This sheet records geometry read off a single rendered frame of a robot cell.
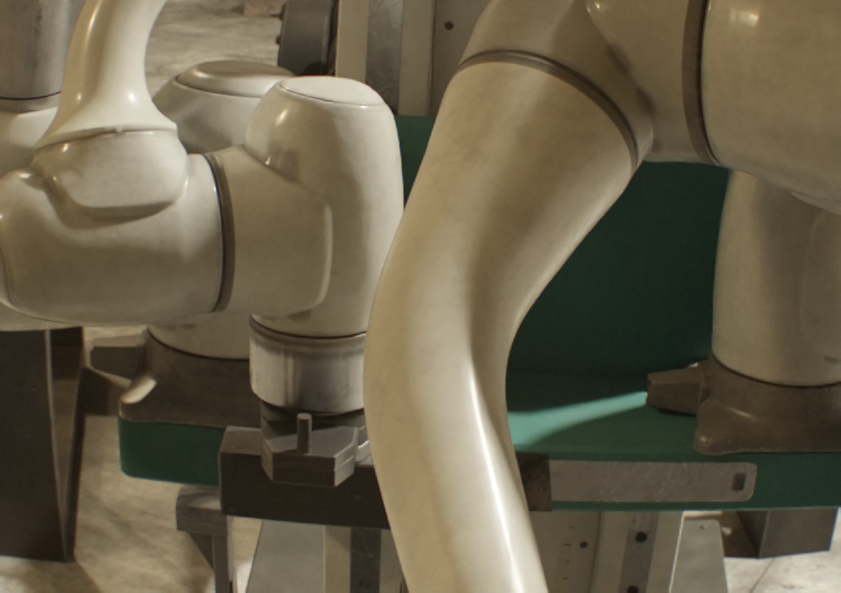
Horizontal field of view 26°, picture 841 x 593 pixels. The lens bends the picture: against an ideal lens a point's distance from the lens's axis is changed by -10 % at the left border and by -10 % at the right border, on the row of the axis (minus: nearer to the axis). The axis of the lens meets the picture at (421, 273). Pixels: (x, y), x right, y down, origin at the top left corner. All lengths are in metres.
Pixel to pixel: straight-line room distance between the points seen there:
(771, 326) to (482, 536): 0.78
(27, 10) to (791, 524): 2.94
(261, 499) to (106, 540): 2.75
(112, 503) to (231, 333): 2.71
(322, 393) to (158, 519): 2.92
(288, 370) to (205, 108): 0.31
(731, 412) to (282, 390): 0.45
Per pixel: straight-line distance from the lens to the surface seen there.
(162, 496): 4.30
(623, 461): 1.58
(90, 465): 4.43
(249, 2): 9.20
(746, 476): 1.60
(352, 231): 1.24
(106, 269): 1.19
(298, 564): 2.23
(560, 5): 0.96
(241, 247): 1.22
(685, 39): 0.94
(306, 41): 4.03
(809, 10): 0.92
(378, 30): 1.67
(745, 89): 0.93
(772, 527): 4.10
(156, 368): 1.61
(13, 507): 3.92
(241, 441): 1.34
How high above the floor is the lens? 1.88
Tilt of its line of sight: 19 degrees down
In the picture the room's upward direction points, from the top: 3 degrees clockwise
